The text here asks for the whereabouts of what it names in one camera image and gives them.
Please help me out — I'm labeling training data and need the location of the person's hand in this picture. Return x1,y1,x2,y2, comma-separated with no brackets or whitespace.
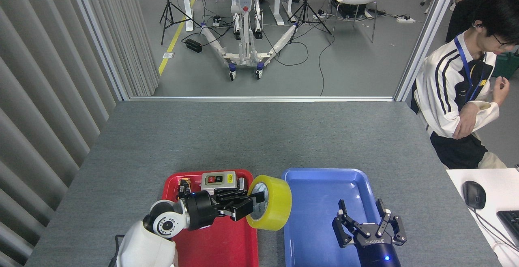
452,115,473,140
491,77,510,106

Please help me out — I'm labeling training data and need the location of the white stand on wheels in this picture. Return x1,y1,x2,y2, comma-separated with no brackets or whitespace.
200,0,302,82

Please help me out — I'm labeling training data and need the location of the black floor cable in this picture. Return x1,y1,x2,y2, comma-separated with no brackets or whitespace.
318,35,335,96

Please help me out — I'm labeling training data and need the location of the white switch box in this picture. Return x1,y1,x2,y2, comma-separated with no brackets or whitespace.
201,171,238,195

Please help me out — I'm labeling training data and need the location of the yellow tape roll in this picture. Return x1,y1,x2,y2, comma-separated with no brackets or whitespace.
245,174,292,231

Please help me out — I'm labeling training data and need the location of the black keyboard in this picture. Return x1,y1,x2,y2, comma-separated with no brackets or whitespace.
497,210,519,246

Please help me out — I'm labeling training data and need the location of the yellow and black push button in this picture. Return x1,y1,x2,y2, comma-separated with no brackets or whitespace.
177,178,192,199

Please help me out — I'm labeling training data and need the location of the silver frame post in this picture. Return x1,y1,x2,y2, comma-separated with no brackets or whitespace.
393,0,463,102
67,0,130,100

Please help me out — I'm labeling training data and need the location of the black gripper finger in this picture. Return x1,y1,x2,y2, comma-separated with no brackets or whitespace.
332,199,366,248
376,199,407,246
221,193,265,222
214,188,249,203

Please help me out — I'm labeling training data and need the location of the seated person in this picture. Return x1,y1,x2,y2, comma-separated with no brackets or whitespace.
410,0,519,169

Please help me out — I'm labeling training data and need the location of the white side desk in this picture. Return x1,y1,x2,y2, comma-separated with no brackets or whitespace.
446,168,519,267

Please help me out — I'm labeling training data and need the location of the black computer mouse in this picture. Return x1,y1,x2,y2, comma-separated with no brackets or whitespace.
463,181,486,210

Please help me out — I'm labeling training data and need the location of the green case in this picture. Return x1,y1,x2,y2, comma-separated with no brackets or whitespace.
493,52,519,79

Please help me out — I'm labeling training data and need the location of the blue plastic tray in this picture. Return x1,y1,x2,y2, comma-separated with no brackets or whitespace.
281,168,384,267

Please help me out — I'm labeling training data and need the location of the black mouse cable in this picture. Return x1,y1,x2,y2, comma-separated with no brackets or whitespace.
472,208,519,253

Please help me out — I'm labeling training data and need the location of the red plastic tray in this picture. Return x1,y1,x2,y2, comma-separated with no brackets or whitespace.
161,169,259,267

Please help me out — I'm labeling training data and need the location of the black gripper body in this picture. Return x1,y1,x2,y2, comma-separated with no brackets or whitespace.
189,191,222,231
357,224,402,267

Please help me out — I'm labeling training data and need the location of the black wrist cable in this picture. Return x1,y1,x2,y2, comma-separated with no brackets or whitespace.
108,235,124,267

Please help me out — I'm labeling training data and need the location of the silver frame rail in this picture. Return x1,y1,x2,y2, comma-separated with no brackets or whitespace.
129,96,396,102

